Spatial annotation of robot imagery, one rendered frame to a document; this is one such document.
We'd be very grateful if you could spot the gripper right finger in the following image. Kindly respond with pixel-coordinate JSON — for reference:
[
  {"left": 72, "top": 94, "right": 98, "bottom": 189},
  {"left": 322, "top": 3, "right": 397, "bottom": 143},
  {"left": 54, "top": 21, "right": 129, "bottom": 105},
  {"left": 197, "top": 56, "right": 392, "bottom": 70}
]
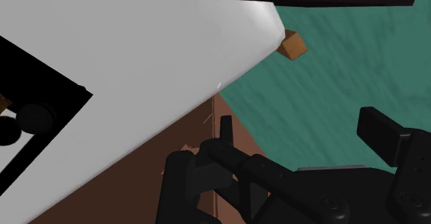
[{"left": 356, "top": 106, "right": 431, "bottom": 224}]

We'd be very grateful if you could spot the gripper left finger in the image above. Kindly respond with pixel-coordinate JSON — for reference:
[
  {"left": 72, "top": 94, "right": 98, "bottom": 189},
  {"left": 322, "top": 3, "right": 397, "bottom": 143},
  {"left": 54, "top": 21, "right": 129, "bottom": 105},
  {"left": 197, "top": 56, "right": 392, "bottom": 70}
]
[{"left": 155, "top": 115, "right": 351, "bottom": 224}]

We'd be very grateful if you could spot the white furniture with brown base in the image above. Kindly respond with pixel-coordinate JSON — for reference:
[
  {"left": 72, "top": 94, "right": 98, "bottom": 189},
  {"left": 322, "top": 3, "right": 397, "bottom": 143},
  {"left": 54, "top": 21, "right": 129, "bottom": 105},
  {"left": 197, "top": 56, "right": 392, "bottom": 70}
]
[{"left": 0, "top": 0, "right": 308, "bottom": 224}]

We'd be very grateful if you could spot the black object with round knobs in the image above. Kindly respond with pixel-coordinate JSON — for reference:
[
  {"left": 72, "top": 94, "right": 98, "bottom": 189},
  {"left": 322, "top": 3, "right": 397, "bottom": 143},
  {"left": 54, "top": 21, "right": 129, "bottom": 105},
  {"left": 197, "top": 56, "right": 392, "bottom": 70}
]
[{"left": 0, "top": 36, "right": 94, "bottom": 196}]

